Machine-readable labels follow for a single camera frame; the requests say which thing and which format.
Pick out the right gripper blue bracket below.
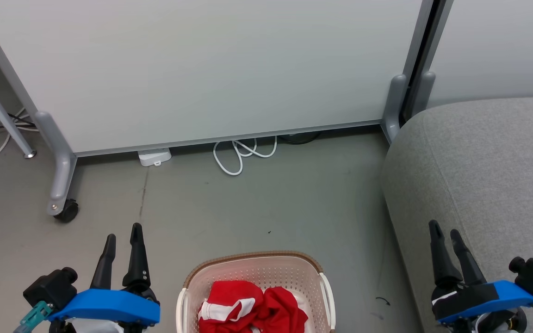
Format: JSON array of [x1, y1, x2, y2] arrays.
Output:
[[428, 220, 533, 333]]

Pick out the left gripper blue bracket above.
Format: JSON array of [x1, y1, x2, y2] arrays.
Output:
[[48, 223, 161, 333]]

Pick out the red shorts with white trim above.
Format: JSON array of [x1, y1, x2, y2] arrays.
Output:
[[197, 280, 265, 333]]

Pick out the red and white jersey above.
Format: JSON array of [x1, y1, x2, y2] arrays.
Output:
[[248, 286, 309, 333]]

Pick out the grey fabric sofa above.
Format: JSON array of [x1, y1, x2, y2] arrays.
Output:
[[381, 95, 533, 333]]

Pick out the black caster wheel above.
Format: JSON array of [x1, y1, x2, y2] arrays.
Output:
[[54, 199, 80, 223]]

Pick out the white power adapter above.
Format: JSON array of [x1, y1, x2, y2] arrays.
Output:
[[137, 148, 173, 167]]

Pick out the grey partition foot with caster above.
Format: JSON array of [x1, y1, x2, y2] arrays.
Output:
[[34, 110, 78, 217]]

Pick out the cream perforated laundry basket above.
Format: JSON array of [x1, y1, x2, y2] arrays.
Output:
[[176, 251, 336, 333]]

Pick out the large white partition panel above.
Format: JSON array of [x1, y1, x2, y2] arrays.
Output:
[[0, 0, 435, 158]]

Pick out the narrow white partition panel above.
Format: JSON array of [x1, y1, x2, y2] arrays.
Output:
[[421, 0, 533, 109]]

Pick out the teal left camera connector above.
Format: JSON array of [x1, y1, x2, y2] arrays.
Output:
[[14, 301, 53, 333]]

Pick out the coiled white cable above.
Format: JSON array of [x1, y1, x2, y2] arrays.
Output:
[[213, 136, 279, 177]]

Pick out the black cable under partition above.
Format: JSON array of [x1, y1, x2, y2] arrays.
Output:
[[278, 131, 321, 145]]

